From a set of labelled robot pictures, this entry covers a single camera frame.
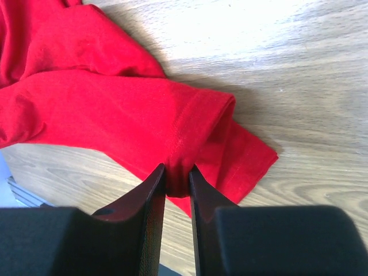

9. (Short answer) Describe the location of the red t-shirt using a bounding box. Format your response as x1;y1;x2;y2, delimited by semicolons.
1;1;278;213

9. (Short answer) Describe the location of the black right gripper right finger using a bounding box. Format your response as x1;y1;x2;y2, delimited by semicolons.
189;167;367;275

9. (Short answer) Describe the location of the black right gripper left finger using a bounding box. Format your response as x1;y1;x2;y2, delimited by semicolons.
1;164;166;275

